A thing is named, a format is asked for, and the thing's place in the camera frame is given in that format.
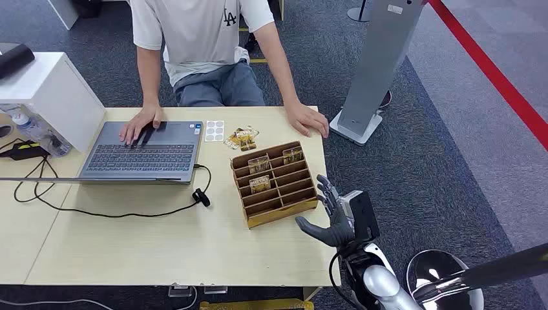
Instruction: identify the yellow floor tape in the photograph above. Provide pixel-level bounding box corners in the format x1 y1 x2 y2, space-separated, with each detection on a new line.
198 299 315 310

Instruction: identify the silver kiosk stand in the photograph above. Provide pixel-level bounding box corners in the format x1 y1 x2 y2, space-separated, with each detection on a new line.
328 0 429 147

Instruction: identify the white round sticker sheet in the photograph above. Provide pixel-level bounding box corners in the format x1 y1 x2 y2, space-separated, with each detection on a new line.
204 120 226 143

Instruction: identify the white furniture piece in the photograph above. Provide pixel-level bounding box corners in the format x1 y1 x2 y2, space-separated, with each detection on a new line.
47 0 81 31

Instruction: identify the white cabinet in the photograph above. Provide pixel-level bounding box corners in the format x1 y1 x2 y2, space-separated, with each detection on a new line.
0 52 107 154

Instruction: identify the red barrier belt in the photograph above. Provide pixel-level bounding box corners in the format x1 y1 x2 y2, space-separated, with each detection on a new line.
428 0 548 152

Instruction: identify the chrome stanchion with black pole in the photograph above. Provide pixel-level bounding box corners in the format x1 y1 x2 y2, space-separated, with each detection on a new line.
405 242 548 310

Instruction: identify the white cable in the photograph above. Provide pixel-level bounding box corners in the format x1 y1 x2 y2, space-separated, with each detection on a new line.
0 285 198 310

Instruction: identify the person's left hand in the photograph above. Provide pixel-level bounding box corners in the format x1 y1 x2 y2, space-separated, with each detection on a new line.
284 100 330 140

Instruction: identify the cardboard slotted card organizer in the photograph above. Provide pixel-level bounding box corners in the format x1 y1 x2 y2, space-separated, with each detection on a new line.
230 141 321 230

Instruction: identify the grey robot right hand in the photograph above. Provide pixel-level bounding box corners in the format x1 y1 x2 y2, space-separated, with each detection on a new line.
294 174 357 249

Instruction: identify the black laptop power cable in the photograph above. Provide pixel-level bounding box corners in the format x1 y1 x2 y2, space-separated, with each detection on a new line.
12 156 213 219

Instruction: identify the person's right hand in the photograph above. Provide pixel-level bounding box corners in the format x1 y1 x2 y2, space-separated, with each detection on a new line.
119 105 166 147

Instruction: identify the chrome stanchion base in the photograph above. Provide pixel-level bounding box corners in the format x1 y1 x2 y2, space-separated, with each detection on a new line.
346 0 372 23

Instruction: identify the clear plastic water bottle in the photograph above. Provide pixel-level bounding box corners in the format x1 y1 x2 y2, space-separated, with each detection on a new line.
0 103 73 158

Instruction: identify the person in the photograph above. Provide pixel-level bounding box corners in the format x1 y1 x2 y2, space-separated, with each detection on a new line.
128 0 330 147

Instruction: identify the grey laptop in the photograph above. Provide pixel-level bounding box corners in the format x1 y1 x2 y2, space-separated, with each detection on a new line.
0 121 205 185

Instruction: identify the black cylindrical object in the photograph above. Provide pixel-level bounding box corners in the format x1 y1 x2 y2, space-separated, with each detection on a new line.
0 43 36 81

